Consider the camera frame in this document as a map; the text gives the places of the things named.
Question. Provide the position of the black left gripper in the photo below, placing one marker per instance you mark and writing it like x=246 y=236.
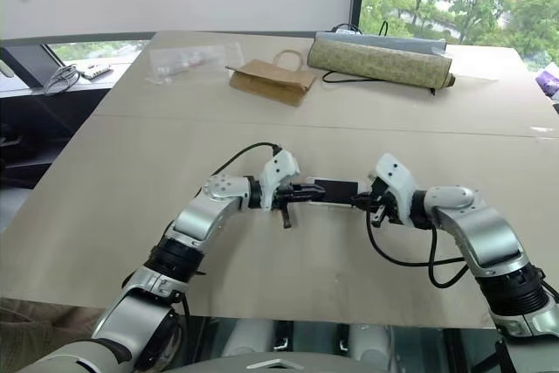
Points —
x=284 y=199

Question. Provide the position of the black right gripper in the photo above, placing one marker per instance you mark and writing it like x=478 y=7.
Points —
x=384 y=202

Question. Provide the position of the clear plastic phone case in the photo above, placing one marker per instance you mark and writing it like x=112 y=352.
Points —
x=332 y=204

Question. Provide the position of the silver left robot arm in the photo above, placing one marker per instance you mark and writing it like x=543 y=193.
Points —
x=196 y=220

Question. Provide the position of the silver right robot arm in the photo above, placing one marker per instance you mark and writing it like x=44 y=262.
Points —
x=489 y=233

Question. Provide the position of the brown paper bag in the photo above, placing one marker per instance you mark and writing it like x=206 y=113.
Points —
x=271 y=82

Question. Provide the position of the white rounded robot leg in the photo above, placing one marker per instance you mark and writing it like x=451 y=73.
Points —
x=371 y=340
x=249 y=338

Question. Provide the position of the grey robot torso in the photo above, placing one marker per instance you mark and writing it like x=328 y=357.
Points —
x=209 y=362

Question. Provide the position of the clear plastic bag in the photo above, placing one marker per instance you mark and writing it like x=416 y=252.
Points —
x=183 y=60

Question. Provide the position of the purple patterned item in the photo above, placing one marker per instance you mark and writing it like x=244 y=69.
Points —
x=550 y=80

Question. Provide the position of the black side cabinet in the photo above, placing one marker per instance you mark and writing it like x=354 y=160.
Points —
x=43 y=119

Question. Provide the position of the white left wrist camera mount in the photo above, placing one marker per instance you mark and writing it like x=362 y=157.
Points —
x=279 y=167

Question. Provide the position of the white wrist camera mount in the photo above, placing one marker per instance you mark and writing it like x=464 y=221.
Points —
x=393 y=172
x=279 y=167

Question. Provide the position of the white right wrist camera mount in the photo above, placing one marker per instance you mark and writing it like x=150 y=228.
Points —
x=393 y=172

